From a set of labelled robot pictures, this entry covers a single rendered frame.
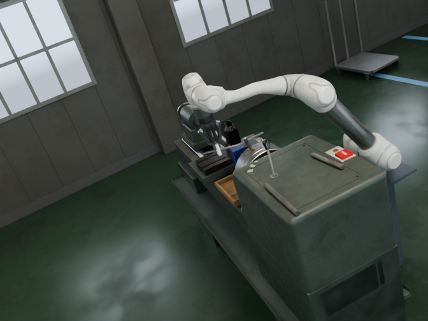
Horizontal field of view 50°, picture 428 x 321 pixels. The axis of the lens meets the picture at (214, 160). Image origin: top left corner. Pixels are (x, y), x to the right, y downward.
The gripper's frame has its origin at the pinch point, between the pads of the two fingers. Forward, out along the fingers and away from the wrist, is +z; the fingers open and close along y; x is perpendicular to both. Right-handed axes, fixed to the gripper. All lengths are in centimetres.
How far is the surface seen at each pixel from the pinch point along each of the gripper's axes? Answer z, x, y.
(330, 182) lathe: 9, 59, -26
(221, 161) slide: 37, -53, -13
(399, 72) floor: 151, -252, -320
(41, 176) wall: 91, -321, 128
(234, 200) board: 42.6, -15.1, -1.9
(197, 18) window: 4, -339, -117
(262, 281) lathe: 79, 15, 7
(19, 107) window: 9, -320, 110
